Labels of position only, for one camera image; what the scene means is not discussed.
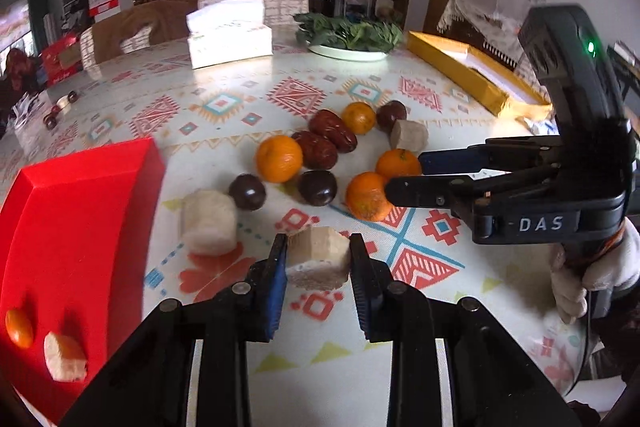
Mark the red plastic tray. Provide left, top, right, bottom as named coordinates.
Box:
left=0, top=137, right=167, bottom=427

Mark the red gift box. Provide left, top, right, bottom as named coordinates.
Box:
left=39, top=33, right=85, bottom=86

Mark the person's right forearm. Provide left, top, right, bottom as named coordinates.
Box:
left=592, top=287, right=640, bottom=383

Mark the small white wrapper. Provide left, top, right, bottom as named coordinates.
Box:
left=520, top=114, right=561, bottom=136

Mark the white plastic packet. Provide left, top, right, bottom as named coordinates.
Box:
left=10, top=92, right=53, bottom=150

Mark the lace covered side table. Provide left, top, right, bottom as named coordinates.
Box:
left=436, top=0, right=531, bottom=52

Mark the yellow cardboard box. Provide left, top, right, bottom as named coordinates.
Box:
left=406, top=30, right=553, bottom=118

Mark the beige cake piece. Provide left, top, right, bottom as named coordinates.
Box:
left=43, top=332, right=89, bottom=383
left=285, top=227, right=352, bottom=292

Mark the patterned tablecloth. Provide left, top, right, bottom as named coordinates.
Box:
left=0, top=19, right=616, bottom=427

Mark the bright glass window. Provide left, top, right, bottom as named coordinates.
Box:
left=0, top=2, right=32, bottom=52

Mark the white tissue pack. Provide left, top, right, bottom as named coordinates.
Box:
left=186, top=0, right=274, bottom=70

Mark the dark purple plum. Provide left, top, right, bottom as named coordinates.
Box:
left=376, top=100, right=408, bottom=134
left=229, top=174, right=267, bottom=211
left=298, top=169, right=339, bottom=206

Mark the white plate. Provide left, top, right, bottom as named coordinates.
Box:
left=306, top=42, right=391, bottom=62

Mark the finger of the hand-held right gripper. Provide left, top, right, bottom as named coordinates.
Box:
left=384, top=163, right=565, bottom=208
left=419, top=135, right=563, bottom=176

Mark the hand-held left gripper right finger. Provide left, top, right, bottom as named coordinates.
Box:
left=349, top=233, right=581, bottom=427

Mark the small orange mandarin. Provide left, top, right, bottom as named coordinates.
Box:
left=5, top=308, right=35, bottom=349

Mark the person's right hand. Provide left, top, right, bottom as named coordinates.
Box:
left=550, top=221, right=640, bottom=326

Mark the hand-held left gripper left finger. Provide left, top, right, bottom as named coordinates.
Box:
left=60, top=234, right=289, bottom=427

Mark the black cable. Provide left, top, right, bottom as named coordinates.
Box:
left=565, top=289, right=601, bottom=400

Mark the red jujube date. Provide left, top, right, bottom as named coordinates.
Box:
left=291, top=130, right=339, bottom=170
left=308, top=108, right=359, bottom=154

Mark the brown chair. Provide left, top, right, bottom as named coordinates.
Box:
left=80, top=1, right=201, bottom=65

